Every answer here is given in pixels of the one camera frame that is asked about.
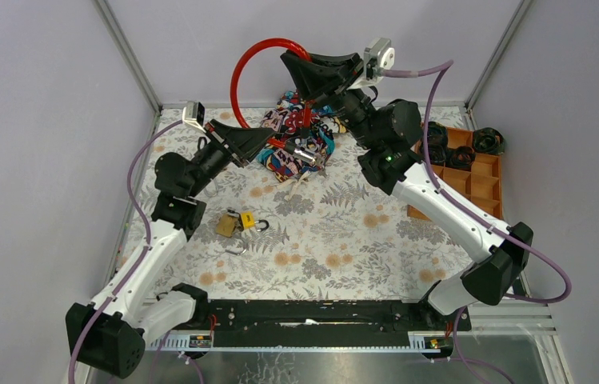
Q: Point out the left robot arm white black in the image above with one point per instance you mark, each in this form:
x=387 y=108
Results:
x=112 y=331

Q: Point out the dark rolled fabric small centre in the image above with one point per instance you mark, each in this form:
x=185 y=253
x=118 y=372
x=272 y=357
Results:
x=461 y=158

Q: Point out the colourful comic print cloth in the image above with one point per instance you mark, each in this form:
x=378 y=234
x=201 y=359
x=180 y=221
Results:
x=310 y=154

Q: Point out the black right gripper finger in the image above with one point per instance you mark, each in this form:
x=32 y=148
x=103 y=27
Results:
x=322 y=67
x=310 y=84

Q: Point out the open steel shackle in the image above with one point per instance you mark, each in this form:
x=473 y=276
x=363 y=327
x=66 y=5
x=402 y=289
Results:
x=240 y=247

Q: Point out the yellow small padlock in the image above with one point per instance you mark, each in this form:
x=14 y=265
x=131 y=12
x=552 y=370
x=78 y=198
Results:
x=249 y=222

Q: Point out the red cable lock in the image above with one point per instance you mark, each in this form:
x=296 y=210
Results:
x=259 y=76

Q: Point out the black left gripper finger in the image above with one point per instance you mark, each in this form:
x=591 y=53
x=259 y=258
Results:
x=233 y=139
x=252 y=154

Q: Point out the dark rolled fabric middle left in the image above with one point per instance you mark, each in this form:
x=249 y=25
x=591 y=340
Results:
x=438 y=154

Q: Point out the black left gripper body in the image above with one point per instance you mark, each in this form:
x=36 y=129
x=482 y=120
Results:
x=220 y=142

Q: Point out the brass padlock near centre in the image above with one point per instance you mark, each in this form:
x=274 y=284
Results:
x=229 y=224

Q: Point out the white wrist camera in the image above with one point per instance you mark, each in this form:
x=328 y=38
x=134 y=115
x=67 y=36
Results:
x=378 y=55
x=193 y=115

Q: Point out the orange wooden compartment tray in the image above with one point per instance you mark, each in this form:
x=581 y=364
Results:
x=481 y=185

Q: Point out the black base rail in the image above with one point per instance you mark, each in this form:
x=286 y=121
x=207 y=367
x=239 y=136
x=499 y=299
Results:
x=319 y=325

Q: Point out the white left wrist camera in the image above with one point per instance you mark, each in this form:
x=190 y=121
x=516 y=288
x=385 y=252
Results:
x=193 y=115

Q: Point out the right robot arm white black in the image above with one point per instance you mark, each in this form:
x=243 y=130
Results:
x=388 y=135

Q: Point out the dark rolled fabric top left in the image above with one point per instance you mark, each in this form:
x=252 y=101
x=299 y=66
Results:
x=437 y=134

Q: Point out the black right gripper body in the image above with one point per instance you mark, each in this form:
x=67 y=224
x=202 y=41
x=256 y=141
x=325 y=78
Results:
x=350 y=96

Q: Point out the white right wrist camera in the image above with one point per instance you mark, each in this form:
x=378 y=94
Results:
x=378 y=55

